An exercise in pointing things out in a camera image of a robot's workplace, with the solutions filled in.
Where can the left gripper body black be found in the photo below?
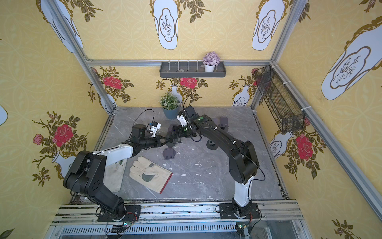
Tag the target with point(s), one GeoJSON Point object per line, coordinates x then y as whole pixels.
{"type": "Point", "coordinates": [159, 140]}

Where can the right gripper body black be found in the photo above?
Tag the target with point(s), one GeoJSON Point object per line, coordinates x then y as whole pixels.
{"type": "Point", "coordinates": [181, 132]}

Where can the dark phone stand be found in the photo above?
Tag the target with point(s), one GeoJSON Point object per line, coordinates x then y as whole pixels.
{"type": "Point", "coordinates": [211, 145]}
{"type": "Point", "coordinates": [172, 140]}

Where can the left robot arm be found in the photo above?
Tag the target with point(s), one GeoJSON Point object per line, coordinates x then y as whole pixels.
{"type": "Point", "coordinates": [86, 174]}

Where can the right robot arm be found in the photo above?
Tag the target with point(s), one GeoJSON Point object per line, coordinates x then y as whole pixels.
{"type": "Point", "coordinates": [243, 160]}

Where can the green plant blue pot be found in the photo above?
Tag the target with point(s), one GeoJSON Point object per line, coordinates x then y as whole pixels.
{"type": "Point", "coordinates": [170, 105]}

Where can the beige work glove right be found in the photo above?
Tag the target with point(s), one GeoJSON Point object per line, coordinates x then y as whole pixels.
{"type": "Point", "coordinates": [149, 174]}

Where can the purple flower white pot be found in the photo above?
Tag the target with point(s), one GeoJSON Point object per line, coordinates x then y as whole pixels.
{"type": "Point", "coordinates": [210, 61]}

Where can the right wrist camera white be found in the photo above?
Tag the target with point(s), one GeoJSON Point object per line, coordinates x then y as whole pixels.
{"type": "Point", "coordinates": [182, 119]}

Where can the grey wall shelf tray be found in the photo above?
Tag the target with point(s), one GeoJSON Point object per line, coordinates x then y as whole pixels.
{"type": "Point", "coordinates": [190, 69]}

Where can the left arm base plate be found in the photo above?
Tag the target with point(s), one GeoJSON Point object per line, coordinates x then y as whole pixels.
{"type": "Point", "coordinates": [126, 213]}

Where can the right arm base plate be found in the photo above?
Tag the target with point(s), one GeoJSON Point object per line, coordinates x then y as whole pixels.
{"type": "Point", "coordinates": [234, 211]}

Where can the black wire mesh basket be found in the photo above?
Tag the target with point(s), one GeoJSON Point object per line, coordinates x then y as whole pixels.
{"type": "Point", "coordinates": [282, 105]}

